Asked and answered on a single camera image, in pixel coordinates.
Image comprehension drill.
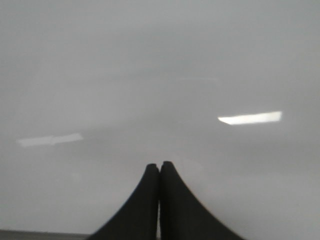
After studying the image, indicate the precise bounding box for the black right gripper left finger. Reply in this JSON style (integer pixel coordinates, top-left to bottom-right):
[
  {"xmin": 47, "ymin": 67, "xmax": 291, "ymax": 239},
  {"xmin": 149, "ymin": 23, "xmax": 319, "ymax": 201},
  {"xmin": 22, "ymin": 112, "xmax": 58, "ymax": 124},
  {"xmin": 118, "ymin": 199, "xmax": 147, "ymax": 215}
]
[{"xmin": 88, "ymin": 163, "xmax": 160, "ymax": 240}]

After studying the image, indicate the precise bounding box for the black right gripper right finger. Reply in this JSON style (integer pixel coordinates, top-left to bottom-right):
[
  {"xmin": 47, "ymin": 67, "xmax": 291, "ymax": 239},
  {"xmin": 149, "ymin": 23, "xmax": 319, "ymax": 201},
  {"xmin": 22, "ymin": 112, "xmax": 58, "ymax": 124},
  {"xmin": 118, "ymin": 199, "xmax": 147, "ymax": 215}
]
[{"xmin": 159, "ymin": 161, "xmax": 242, "ymax": 240}]

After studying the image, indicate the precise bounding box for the white whiteboard with aluminium frame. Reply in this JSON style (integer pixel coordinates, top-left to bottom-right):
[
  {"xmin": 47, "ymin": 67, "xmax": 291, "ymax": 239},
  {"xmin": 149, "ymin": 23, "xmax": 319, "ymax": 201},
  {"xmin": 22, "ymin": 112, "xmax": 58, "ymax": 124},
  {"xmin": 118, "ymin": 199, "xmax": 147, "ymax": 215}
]
[{"xmin": 0, "ymin": 0, "xmax": 320, "ymax": 240}]

